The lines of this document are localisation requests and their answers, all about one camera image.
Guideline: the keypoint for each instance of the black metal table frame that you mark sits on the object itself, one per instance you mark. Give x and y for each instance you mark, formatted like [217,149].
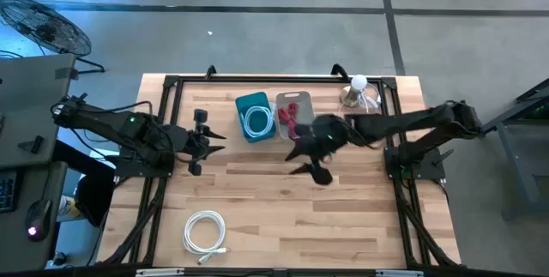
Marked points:
[279,79]

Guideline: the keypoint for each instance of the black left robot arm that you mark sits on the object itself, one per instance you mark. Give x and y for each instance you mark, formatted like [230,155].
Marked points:
[128,129]

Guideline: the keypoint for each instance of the black computer mouse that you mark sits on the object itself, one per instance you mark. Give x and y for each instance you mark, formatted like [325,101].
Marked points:
[38,221]

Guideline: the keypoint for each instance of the grey metal cart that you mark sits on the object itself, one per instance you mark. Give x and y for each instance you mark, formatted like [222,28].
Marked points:
[527,157]

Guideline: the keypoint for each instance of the person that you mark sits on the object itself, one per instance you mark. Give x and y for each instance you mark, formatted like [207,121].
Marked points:
[94,195]

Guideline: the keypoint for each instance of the black clamp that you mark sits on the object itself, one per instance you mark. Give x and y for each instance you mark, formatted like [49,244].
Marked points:
[339,70]
[210,70]

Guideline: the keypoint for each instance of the black floor fan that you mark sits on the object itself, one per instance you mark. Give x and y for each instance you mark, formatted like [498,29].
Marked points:
[47,26]

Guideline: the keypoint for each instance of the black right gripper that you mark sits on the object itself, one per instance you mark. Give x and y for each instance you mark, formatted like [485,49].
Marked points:
[326,137]

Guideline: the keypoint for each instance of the black bracket on desk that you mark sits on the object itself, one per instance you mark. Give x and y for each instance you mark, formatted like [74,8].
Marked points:
[32,145]

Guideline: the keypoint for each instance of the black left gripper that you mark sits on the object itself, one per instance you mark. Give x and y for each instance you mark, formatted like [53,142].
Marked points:
[188,144]

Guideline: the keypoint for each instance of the black keyboard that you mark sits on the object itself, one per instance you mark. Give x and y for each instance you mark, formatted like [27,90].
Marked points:
[6,191]

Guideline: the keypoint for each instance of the teal plastic bin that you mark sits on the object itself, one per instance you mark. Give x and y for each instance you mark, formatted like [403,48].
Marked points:
[242,101]

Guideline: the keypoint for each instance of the grey plastic bin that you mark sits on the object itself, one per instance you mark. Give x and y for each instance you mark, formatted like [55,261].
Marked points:
[306,107]

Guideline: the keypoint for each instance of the silver bracket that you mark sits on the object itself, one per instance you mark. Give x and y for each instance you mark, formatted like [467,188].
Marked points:
[159,272]
[399,273]

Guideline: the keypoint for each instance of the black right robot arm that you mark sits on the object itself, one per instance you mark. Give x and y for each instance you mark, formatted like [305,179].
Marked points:
[407,118]

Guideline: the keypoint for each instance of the lamp with white bulb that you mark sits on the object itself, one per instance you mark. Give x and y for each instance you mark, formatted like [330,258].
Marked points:
[358,84]

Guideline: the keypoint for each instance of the dark grey desk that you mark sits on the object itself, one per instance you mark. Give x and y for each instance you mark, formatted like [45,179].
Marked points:
[17,234]

